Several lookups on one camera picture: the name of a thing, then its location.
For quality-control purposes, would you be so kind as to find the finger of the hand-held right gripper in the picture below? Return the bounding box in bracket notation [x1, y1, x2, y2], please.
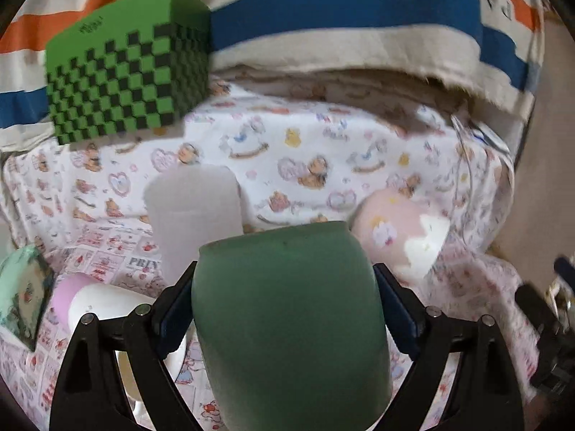
[514, 255, 575, 401]

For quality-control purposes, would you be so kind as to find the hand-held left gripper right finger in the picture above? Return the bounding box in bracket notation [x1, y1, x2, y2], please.
[374, 263, 525, 431]

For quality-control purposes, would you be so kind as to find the green checkered box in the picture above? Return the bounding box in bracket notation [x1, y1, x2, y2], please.
[45, 0, 213, 145]

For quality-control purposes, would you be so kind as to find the translucent white cup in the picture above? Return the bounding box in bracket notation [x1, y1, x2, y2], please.
[143, 164, 244, 282]

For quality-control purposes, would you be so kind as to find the mint green printed pouch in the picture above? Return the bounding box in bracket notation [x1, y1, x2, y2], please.
[0, 245, 55, 352]

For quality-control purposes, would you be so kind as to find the printed white bedsheet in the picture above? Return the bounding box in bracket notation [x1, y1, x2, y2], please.
[0, 78, 540, 431]

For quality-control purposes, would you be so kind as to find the white and lilac cup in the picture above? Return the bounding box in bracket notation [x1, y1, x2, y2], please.
[49, 272, 186, 419]

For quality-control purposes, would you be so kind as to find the green cup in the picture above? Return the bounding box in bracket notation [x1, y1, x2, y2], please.
[191, 221, 393, 431]

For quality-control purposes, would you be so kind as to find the pink cup with print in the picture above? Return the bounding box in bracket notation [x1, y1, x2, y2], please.
[351, 187, 451, 282]

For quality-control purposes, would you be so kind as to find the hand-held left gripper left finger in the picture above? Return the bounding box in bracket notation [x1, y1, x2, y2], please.
[49, 260, 201, 431]

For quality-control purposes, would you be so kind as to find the striped blanket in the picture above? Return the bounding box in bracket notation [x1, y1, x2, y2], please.
[0, 0, 546, 147]

